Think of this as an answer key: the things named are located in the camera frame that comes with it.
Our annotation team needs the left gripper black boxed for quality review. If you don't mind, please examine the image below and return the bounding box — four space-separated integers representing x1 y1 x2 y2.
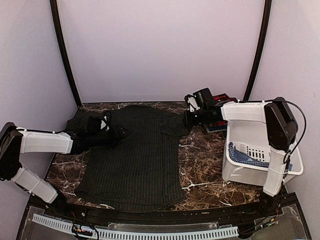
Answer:
88 123 133 150

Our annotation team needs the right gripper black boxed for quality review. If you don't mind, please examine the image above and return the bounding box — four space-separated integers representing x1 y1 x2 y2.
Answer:
182 107 208 126

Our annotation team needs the dark pinstripe long sleeve shirt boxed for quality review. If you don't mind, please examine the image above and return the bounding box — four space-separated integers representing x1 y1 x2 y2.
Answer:
65 105 190 213

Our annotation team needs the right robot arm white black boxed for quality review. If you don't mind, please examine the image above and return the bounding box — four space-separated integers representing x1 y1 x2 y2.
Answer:
184 94 298 197

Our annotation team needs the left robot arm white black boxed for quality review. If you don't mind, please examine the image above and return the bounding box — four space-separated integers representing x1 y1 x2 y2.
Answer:
0 122 121 218

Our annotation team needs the blue folded shirt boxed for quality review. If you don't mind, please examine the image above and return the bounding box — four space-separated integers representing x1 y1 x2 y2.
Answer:
206 124 227 132

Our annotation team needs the red black plaid shirt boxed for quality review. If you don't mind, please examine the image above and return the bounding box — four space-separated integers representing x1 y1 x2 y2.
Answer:
210 93 237 128

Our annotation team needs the blue checked shirt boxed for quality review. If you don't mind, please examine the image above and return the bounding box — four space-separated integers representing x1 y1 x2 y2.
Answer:
222 141 303 176

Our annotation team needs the white plastic bin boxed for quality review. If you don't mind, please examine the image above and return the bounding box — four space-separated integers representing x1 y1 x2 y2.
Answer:
221 119 305 187

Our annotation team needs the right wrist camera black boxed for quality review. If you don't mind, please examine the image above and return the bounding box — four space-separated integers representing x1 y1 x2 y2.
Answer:
184 88 215 112

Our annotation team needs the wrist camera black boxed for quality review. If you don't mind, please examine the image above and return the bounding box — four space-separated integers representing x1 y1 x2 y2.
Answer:
184 88 215 112
86 115 110 134

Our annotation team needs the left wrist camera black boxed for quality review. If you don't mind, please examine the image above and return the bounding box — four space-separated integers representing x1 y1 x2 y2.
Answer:
86 115 110 134

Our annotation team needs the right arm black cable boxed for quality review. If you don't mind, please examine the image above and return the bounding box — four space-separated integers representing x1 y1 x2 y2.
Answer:
282 99 308 176

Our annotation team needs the black curved front rail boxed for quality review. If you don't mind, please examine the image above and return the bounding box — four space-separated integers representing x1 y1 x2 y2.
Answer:
23 193 301 227

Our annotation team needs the white slotted cable duct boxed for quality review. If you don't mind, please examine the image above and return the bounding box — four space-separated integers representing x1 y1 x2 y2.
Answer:
32 213 239 240

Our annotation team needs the right black frame post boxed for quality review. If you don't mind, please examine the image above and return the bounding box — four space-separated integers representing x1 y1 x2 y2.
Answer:
243 0 272 101

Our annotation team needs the black frame post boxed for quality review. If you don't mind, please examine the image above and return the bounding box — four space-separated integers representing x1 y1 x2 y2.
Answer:
49 0 82 108
243 0 272 101

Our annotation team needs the left black frame post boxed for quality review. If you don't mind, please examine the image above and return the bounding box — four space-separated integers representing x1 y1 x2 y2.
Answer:
49 0 82 108

